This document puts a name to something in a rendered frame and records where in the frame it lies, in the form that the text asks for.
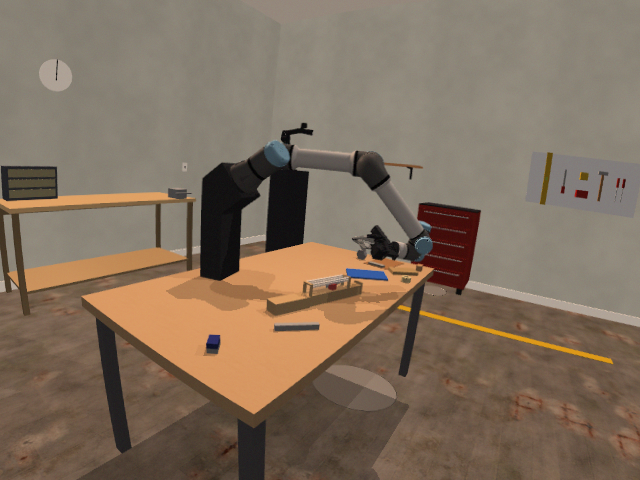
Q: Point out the brown clipboard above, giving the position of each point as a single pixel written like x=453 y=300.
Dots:
x=384 y=264

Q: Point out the tan wooden board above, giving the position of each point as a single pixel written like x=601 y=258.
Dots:
x=411 y=271

